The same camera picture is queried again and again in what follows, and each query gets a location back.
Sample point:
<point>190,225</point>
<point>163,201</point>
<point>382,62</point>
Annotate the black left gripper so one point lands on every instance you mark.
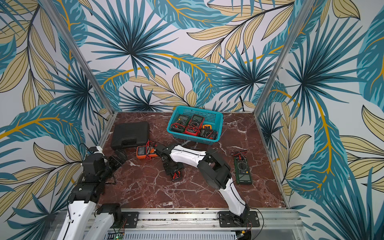
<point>117,163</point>

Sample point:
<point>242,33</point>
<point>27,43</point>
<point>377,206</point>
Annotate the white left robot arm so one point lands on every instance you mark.
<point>83,221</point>

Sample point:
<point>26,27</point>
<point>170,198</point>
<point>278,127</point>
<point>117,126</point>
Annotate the red Aneng multimeter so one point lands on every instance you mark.
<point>194,126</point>

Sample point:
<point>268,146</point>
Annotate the black multimeter back side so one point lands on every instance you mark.
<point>174,170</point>

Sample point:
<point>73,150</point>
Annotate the black plastic tool case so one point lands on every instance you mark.
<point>130,135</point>

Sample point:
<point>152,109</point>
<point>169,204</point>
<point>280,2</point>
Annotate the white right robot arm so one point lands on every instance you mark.
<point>213,168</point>

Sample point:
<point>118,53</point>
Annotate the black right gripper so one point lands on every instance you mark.
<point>173,168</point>

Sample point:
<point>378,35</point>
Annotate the teal plastic basket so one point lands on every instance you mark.
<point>215,119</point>

